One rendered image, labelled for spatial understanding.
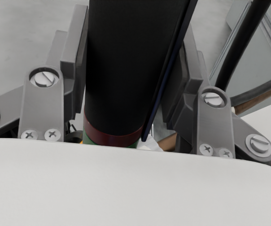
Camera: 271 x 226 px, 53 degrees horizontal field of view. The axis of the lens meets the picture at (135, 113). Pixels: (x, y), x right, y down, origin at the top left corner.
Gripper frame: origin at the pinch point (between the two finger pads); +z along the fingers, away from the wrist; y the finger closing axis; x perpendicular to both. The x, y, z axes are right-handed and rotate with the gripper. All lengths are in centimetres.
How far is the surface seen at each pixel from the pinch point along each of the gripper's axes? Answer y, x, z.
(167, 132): 14.4, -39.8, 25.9
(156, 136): 11.1, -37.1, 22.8
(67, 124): -6.6, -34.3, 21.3
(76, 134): -3.9, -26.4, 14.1
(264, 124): 30.7, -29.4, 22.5
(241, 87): 71, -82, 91
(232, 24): 133, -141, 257
